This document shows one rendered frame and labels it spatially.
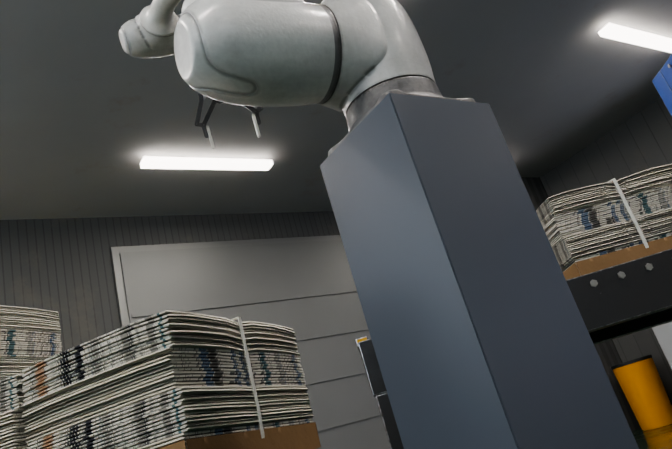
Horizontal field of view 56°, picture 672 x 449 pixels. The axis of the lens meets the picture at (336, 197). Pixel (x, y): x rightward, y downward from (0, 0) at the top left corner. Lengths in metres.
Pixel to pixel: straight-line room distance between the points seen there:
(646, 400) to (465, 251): 7.05
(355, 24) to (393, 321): 0.44
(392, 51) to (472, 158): 0.21
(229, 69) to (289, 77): 0.09
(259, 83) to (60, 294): 5.29
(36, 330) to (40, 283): 4.57
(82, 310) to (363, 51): 5.31
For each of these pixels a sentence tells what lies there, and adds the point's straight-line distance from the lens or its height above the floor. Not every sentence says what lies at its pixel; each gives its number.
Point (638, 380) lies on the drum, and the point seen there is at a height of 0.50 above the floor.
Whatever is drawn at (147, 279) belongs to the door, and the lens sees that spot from 6.26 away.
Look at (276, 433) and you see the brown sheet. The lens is 1.08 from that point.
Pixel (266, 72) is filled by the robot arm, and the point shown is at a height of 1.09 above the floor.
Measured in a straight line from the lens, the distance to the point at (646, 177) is 1.82.
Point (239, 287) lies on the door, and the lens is 6.54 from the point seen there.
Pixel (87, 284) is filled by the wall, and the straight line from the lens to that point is 6.18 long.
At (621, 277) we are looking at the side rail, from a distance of 1.55.
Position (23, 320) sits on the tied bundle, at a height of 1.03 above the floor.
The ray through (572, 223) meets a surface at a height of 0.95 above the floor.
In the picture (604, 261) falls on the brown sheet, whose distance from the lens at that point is 1.67.
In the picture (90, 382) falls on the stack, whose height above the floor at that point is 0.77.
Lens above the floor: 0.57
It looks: 22 degrees up
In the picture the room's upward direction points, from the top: 17 degrees counter-clockwise
